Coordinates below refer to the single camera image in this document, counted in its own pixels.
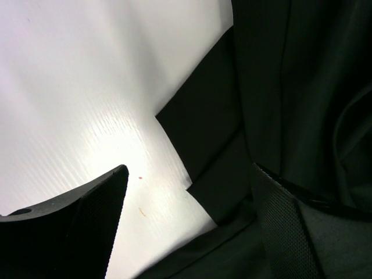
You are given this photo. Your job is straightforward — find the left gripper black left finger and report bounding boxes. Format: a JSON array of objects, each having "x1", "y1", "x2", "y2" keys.
[{"x1": 1, "y1": 165, "x2": 128, "y2": 278}]

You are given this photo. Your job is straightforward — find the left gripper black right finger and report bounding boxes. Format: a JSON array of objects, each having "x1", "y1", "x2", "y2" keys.
[{"x1": 251, "y1": 163, "x2": 371, "y2": 278}]

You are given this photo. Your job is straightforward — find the black trousers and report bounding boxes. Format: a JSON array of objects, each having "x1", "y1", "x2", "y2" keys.
[{"x1": 140, "y1": 1, "x2": 371, "y2": 278}]

